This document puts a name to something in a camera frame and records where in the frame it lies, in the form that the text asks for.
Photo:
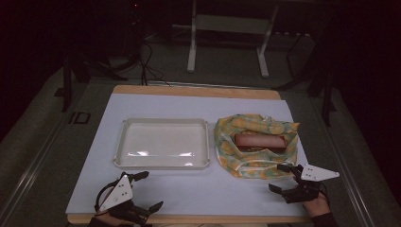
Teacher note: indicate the person's right hand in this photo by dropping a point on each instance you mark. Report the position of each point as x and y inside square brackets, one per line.
[317, 206]

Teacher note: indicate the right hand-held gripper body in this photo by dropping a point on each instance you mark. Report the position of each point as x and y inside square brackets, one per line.
[315, 175]

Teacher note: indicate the yellow green patterned cloth bag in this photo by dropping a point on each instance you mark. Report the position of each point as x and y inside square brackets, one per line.
[227, 151]

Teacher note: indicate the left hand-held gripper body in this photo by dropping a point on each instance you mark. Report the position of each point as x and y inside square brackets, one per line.
[118, 194]

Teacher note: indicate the white plastic tray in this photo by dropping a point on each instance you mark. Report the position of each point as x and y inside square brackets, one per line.
[164, 142]

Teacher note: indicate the brown rectangular box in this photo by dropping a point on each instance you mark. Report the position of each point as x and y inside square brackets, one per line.
[260, 142]

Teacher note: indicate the white table mat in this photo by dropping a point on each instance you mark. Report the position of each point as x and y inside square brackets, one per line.
[189, 189]

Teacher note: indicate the dark floor bracket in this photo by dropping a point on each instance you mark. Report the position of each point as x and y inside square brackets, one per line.
[79, 117]

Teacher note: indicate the white metal frame stand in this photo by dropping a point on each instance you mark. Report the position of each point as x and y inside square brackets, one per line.
[231, 23]

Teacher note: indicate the dark metal stand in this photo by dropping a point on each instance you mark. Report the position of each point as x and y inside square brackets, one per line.
[66, 85]
[327, 94]

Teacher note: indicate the person's left hand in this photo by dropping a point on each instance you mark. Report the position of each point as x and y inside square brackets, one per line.
[108, 218]

